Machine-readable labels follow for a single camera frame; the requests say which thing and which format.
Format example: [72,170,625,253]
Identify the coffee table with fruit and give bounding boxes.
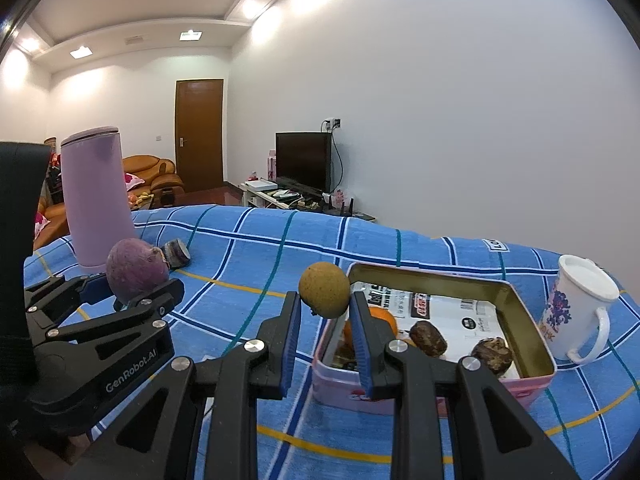
[127,190,166,211]

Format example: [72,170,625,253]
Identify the blue plaid blanket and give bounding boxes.
[22,204,640,480]

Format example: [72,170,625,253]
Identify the small olive-brown round fruit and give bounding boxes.
[298,261,351,318]

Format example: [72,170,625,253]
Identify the black power cable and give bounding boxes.
[329,132,347,196]

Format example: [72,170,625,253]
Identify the dried brown fruit half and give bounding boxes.
[410,320,448,358]

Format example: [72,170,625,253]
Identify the black router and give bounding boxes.
[345,197,376,222]

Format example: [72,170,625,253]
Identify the black television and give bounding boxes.
[275,131,333,195]

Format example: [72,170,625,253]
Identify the brown wooden door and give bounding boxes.
[174,78,224,193]

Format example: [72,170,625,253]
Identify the dark cabinet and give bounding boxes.
[44,137,63,206]

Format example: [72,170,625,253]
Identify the dark brown wrinkled fruit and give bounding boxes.
[471,337,514,378]

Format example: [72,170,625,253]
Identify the pink tin box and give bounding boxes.
[312,261,557,416]

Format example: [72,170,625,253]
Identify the printed paper sheet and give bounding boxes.
[350,282,523,378]

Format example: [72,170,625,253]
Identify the white television stand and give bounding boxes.
[239,180,376,223]

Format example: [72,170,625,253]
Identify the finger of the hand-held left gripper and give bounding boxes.
[29,278,186,352]
[24,274,114,314]

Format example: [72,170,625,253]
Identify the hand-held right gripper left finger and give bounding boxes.
[65,290,303,480]

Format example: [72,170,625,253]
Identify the purple thermos bottle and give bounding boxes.
[60,126,137,268]

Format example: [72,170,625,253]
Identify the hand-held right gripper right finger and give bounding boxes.
[348,291,583,480]

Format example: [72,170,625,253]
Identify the purple passion fruit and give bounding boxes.
[106,239,171,303]

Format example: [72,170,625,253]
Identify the orange leather armchair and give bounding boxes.
[121,155,186,202]

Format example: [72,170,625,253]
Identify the large orange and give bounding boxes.
[367,307,399,341]

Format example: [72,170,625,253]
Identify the white floral mug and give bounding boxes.
[537,254,621,365]

